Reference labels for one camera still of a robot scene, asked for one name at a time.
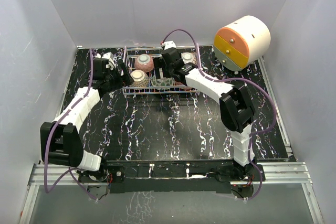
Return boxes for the white bowl green leaves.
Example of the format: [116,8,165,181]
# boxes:
[151,76,175,91]

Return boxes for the white wire dish rack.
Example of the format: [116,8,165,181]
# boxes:
[122,47,199,97]

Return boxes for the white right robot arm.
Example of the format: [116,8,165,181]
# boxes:
[153,44,255,180]

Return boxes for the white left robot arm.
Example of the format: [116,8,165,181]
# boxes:
[40,52,134,182]

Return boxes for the brown patterned bowl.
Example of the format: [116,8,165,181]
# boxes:
[130,70,150,88]

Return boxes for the pink floral bowl back left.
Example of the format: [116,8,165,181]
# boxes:
[134,54,154,73]

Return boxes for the pink floral bowl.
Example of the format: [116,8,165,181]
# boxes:
[134,54,154,73]
[175,81,187,89]

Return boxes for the pink floral bowl front right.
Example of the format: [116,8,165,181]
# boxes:
[175,81,187,89]

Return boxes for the white bowl red lattice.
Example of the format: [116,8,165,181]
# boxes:
[181,52,197,65]

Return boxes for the round white mini drawer cabinet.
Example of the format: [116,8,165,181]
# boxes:
[213,15,271,72]

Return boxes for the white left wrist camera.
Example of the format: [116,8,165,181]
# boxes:
[94,52,116,70]

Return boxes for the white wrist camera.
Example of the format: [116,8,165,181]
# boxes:
[94,52,116,70]
[161,40,176,50]

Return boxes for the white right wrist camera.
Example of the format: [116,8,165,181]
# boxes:
[161,40,176,50]

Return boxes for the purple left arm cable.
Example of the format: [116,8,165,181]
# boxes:
[43,48,100,201]

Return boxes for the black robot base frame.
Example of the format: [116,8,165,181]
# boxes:
[79,159,266,194]

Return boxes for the aluminium rail frame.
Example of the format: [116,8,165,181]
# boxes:
[19,57,325,224]

